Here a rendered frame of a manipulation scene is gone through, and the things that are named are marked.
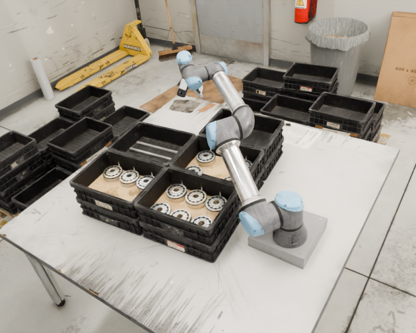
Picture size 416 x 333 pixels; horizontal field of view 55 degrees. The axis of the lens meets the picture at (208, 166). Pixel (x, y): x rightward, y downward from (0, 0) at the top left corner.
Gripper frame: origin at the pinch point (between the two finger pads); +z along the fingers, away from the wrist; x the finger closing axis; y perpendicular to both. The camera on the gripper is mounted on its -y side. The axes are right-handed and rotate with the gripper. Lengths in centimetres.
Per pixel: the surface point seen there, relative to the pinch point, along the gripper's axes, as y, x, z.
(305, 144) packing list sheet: 6, -71, 24
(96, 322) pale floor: -138, 5, 48
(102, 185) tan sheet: -69, 18, -8
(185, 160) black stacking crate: -39.2, -16.1, -5.4
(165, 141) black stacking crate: -28.7, 4.2, 10.4
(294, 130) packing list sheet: 16, -62, 32
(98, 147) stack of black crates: -34, 67, 63
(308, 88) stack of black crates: 84, -58, 91
